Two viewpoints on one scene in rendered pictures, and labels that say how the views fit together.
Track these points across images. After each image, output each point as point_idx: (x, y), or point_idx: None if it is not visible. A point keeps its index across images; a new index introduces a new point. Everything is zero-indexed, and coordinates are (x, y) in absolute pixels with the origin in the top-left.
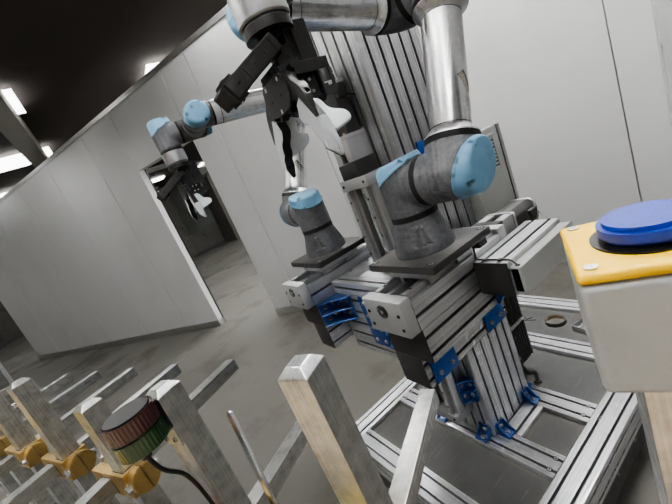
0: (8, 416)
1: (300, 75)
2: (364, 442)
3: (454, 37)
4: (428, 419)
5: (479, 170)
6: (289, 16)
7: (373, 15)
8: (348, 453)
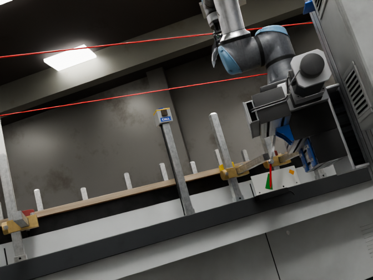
0: None
1: (216, 40)
2: (216, 134)
3: None
4: (255, 159)
5: (224, 65)
6: (211, 24)
7: None
8: (213, 133)
